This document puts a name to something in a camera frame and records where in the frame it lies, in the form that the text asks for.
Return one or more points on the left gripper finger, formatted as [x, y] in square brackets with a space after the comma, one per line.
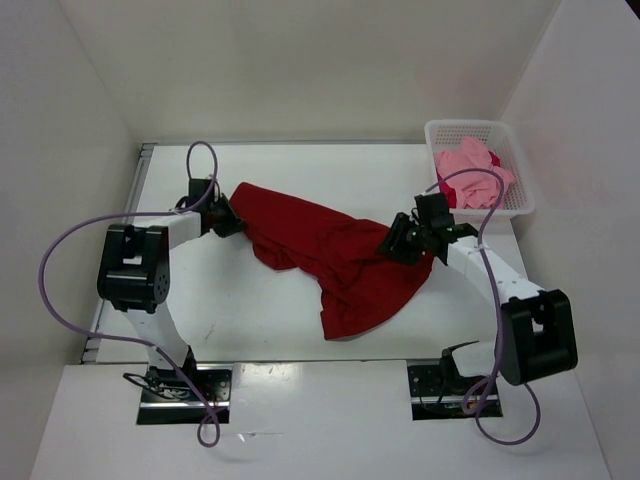
[228, 216]
[225, 230]

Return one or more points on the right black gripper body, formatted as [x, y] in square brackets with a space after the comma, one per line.
[415, 239]

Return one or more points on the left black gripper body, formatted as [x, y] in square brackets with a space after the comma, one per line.
[220, 214]

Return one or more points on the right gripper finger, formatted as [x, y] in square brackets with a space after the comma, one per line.
[399, 230]
[394, 250]

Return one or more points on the dark red t shirt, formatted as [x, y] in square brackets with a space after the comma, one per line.
[360, 289]

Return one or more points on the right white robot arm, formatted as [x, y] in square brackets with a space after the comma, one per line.
[536, 325]

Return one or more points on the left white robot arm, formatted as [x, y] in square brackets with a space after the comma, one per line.
[134, 276]

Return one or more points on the crimson t shirt in basket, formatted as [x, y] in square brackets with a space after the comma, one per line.
[473, 190]

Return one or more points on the pink t shirt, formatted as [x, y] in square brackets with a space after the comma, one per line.
[471, 145]

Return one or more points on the white plastic basket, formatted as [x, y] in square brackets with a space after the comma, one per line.
[447, 134]

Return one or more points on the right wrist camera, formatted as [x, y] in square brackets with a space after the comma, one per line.
[433, 211]

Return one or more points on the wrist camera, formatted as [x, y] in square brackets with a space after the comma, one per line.
[433, 211]
[201, 191]

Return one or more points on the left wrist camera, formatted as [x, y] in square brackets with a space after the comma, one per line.
[201, 191]

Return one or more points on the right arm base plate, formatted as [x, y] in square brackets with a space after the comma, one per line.
[436, 394]

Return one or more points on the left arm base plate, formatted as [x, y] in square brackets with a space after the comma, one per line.
[171, 402]

